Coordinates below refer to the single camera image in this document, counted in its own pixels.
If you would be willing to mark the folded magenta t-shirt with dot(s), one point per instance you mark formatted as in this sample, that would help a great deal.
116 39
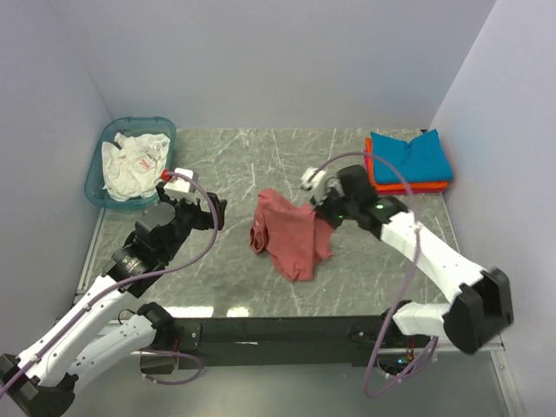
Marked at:
368 161

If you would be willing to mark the dusty red t-shirt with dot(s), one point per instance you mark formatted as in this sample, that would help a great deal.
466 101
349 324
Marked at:
295 237

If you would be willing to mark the teal plastic bin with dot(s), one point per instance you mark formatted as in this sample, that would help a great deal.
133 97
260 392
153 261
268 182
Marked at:
128 126

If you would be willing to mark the black base beam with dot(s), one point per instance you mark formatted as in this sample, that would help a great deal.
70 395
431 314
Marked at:
256 341

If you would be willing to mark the aluminium frame rail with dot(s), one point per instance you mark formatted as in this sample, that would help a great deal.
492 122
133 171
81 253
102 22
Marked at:
85 277

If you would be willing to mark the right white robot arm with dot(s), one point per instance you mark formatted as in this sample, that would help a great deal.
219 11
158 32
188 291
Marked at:
478 302

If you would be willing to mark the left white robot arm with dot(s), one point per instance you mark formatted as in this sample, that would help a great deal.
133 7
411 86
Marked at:
44 378

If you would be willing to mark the folded orange t-shirt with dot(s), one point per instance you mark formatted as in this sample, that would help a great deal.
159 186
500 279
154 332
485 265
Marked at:
388 183

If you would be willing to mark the folded blue t-shirt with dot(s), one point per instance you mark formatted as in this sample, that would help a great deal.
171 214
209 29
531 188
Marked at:
420 160

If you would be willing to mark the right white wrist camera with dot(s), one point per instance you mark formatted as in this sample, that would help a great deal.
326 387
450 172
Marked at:
314 180

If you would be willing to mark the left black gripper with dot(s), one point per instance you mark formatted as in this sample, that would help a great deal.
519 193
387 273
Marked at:
204 218

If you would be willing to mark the crumpled white t-shirt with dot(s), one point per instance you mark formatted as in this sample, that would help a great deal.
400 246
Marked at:
132 165

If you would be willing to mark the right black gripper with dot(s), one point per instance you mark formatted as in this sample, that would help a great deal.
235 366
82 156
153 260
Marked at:
320 208

